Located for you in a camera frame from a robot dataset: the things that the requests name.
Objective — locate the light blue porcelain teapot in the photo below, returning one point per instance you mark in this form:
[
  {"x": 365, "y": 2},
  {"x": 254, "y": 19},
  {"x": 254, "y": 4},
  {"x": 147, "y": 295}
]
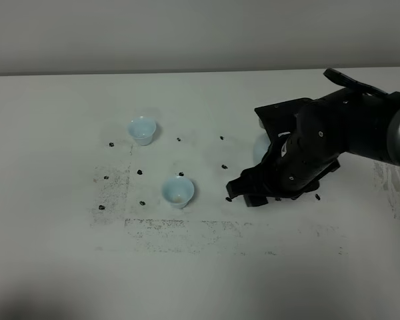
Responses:
[{"x": 261, "y": 145}]

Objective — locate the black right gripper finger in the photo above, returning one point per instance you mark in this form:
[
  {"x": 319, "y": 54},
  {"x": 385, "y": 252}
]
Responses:
[{"x": 256, "y": 184}]

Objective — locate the light blue teacup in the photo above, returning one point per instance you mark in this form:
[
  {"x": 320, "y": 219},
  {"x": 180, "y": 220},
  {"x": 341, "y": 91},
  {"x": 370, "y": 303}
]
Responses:
[
  {"x": 178, "y": 191},
  {"x": 142, "y": 130}
]

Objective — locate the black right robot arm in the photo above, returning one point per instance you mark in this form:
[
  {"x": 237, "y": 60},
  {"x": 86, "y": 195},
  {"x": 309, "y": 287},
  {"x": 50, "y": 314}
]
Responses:
[{"x": 378, "y": 125}]

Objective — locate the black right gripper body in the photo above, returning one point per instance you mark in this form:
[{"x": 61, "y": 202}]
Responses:
[{"x": 307, "y": 137}]

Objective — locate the near light blue teacup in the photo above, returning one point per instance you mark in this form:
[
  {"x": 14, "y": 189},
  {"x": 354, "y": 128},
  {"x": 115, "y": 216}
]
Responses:
[{"x": 178, "y": 191}]

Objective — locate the far light blue teacup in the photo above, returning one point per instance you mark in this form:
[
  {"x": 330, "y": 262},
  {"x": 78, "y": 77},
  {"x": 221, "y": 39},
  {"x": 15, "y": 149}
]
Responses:
[{"x": 142, "y": 130}]

